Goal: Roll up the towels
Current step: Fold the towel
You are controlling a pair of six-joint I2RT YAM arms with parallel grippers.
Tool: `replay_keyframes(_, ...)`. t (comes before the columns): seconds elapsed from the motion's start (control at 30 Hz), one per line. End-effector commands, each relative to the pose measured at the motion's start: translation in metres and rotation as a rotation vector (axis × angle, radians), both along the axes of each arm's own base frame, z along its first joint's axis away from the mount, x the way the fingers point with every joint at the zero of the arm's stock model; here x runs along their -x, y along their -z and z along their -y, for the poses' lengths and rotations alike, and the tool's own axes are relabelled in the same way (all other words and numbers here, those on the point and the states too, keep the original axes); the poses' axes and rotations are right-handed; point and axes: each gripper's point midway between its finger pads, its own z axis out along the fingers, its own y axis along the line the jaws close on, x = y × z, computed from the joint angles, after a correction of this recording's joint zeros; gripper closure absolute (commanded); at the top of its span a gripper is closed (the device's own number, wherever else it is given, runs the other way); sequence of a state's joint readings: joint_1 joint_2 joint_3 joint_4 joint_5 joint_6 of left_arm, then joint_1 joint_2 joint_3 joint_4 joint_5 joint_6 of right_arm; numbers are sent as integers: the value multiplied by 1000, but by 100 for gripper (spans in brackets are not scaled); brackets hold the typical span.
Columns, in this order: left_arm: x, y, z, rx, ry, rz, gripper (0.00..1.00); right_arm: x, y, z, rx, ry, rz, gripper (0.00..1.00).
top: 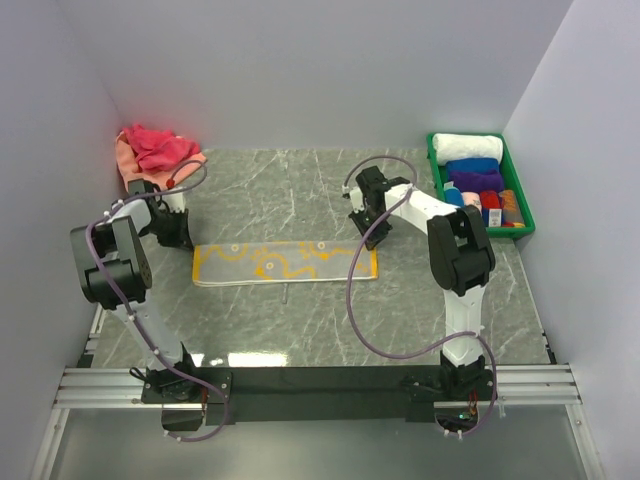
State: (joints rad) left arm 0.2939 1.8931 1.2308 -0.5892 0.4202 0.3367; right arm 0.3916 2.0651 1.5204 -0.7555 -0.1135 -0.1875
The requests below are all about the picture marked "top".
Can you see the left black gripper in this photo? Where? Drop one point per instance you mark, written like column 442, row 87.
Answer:
column 182, row 237

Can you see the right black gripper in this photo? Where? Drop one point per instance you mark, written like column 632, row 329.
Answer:
column 375, row 237

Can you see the yellow grey patterned towel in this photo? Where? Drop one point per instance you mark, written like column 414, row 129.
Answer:
column 281, row 262

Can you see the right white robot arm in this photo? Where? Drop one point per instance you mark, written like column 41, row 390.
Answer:
column 461, row 260

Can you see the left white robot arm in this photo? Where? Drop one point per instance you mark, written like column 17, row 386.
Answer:
column 114, row 273

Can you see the salmon orange towel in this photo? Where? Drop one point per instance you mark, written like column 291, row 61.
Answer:
column 130, row 171

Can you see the light blue rolled towel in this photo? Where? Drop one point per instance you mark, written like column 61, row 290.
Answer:
column 454, row 197

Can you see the pink crumpled towel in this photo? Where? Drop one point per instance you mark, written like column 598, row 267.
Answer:
column 158, row 150

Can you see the pink white rolled towel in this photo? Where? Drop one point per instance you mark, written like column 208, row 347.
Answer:
column 472, row 199

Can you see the purple rolled towel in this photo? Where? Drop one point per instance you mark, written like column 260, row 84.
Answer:
column 478, row 182

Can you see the red rolled towel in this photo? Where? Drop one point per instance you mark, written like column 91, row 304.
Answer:
column 491, row 209

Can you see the orange patterned rolled towel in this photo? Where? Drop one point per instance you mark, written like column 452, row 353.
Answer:
column 511, row 214

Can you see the green plastic bin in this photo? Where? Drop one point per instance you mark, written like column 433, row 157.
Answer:
column 511, row 180

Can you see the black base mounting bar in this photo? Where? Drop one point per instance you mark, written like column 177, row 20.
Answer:
column 261, row 394

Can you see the aluminium rail frame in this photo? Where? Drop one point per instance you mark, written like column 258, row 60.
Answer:
column 528, row 374

